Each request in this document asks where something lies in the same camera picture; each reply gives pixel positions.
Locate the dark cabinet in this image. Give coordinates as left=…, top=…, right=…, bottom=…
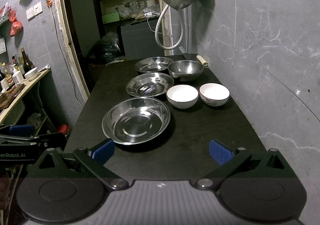
left=121, top=18, right=164, bottom=60

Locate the red plastic bag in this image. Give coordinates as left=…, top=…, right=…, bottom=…
left=9, top=10, right=23, bottom=37

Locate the steel plate with sticker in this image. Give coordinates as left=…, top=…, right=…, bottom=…
left=126, top=72, right=174, bottom=97

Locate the cleaver knife steel blade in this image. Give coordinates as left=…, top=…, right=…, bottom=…
left=178, top=46, right=199, bottom=62

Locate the wooden side shelf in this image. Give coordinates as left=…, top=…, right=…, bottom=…
left=1, top=68, right=50, bottom=124

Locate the brown glass bottle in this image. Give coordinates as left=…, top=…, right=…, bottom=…
left=21, top=48, right=35, bottom=73

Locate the cream rolled cloth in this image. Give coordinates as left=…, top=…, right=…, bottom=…
left=196, top=55, right=208, bottom=66

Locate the white ceramic bowl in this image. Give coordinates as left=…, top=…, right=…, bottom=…
left=166, top=84, right=199, bottom=109
left=199, top=83, right=230, bottom=107

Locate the white bowl on shelf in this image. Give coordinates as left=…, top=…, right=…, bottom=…
left=24, top=67, right=39, bottom=81

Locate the black garbage bag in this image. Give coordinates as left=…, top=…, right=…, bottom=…
left=86, top=31, right=125, bottom=65

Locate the green box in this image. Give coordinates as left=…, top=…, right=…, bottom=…
left=102, top=13, right=120, bottom=24

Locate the orange wall plug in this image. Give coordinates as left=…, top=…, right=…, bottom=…
left=45, top=0, right=53, bottom=8

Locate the large steel plate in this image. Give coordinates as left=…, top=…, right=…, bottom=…
left=101, top=97, right=171, bottom=146

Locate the white hose loop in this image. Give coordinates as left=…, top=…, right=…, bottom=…
left=154, top=4, right=185, bottom=51

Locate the white wall switch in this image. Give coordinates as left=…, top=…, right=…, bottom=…
left=25, top=2, right=43, bottom=20

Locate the deep steel bowl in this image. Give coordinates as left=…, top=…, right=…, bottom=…
left=168, top=59, right=203, bottom=81

